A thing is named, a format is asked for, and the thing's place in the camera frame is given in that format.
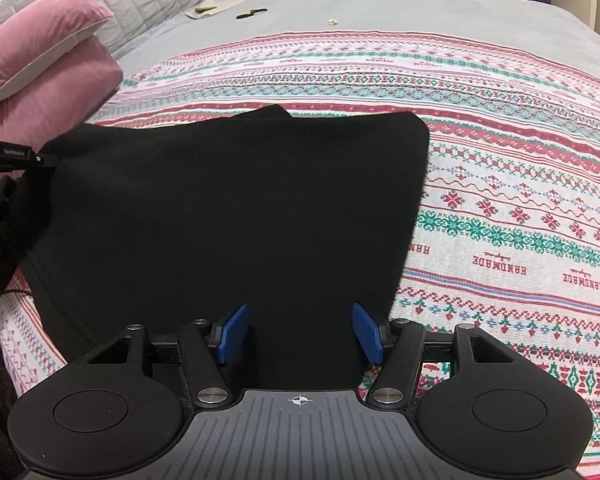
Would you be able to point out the pink pillow with grey edge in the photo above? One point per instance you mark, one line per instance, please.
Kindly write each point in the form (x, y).
(35, 40)

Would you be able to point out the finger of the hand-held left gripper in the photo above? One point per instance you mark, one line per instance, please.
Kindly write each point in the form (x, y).
(42, 160)

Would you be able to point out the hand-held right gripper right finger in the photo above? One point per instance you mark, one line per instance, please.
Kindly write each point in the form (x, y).
(367, 332)

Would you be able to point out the black pants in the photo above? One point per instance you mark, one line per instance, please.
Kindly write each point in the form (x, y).
(230, 210)

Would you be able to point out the beige cloth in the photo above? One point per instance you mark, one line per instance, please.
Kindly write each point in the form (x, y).
(207, 10)

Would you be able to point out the pink velvet pillow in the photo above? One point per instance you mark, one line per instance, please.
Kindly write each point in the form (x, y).
(65, 90)

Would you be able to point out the black bag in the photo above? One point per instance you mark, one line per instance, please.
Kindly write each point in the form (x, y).
(2, 235)

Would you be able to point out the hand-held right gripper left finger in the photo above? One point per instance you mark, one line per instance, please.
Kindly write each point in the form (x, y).
(232, 335)

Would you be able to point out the red green patterned blanket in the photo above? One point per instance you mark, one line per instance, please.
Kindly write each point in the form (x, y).
(505, 170)

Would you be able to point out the small dark clip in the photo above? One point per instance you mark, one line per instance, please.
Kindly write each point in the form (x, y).
(251, 13)

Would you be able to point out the grey plush bed cover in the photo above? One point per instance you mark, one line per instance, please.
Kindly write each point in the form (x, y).
(405, 10)

